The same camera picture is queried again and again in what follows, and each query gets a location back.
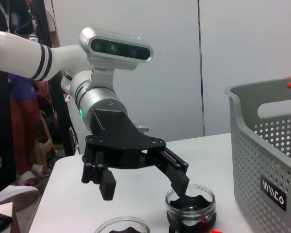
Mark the white red sandal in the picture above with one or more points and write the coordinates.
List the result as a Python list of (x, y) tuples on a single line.
[(26, 179), (41, 170)]

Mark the person in purple shirt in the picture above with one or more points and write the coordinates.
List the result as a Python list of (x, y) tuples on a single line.
[(24, 116)]

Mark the glass teacup black holder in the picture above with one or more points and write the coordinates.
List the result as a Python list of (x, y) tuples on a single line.
[(126, 229), (191, 214)]

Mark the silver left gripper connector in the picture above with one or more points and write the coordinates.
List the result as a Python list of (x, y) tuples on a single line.
[(143, 127)]

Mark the black equipment cabinet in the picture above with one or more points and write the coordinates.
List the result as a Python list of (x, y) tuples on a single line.
[(0, 121)]

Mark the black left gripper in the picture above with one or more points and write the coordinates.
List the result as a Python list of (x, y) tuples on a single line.
[(121, 145)]

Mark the grey perforated storage bin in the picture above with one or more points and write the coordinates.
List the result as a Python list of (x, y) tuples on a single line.
[(247, 157)]

